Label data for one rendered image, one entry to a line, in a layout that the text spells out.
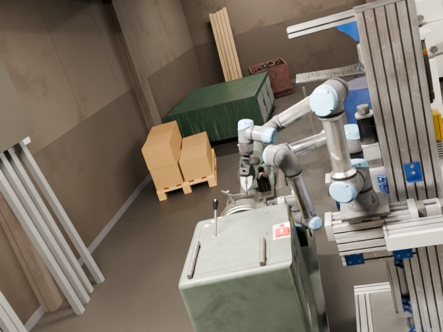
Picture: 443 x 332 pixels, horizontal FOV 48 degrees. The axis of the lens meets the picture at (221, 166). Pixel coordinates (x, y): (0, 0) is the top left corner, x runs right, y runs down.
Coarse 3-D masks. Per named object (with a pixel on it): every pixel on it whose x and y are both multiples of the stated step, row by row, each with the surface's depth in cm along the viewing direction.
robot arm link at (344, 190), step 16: (336, 80) 211; (320, 96) 205; (336, 96) 204; (320, 112) 207; (336, 112) 207; (336, 128) 210; (336, 144) 213; (336, 160) 216; (336, 176) 218; (352, 176) 217; (336, 192) 220; (352, 192) 216
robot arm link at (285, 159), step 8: (280, 152) 264; (288, 152) 263; (280, 160) 262; (288, 160) 261; (296, 160) 262; (280, 168) 264; (288, 168) 261; (296, 168) 261; (288, 176) 263; (296, 176) 262; (296, 184) 265; (304, 184) 266; (296, 192) 267; (304, 192) 267; (304, 200) 268; (304, 208) 270; (312, 208) 272; (304, 216) 273; (312, 216) 272; (304, 224) 278; (312, 224) 272; (320, 224) 273
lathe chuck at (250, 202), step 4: (240, 200) 266; (244, 200) 265; (248, 200) 265; (252, 200) 265; (232, 204) 266; (240, 204) 262; (244, 204) 261; (248, 204) 260; (252, 204) 261; (256, 204) 262; (260, 204) 264; (264, 204) 266; (228, 208) 265; (232, 208) 261; (224, 212) 266
